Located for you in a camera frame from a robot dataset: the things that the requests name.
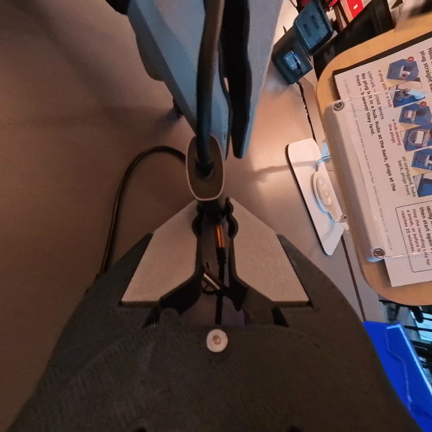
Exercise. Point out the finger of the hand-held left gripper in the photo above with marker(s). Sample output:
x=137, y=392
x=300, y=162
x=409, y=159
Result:
x=263, y=40
x=168, y=50

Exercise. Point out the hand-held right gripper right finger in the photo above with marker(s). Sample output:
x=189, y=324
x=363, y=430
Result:
x=266, y=266

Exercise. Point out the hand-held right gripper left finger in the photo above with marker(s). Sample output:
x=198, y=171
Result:
x=165, y=263

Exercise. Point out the black power adapter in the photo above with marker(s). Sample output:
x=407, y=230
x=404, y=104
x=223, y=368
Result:
x=293, y=64

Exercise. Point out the laminated instruction sheet on stand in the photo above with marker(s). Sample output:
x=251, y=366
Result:
x=324, y=87

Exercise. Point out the red plastic case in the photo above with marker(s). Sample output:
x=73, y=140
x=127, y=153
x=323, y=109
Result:
x=352, y=6

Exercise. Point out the blue plastic bin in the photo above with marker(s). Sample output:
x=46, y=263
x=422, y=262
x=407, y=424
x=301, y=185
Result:
x=398, y=371

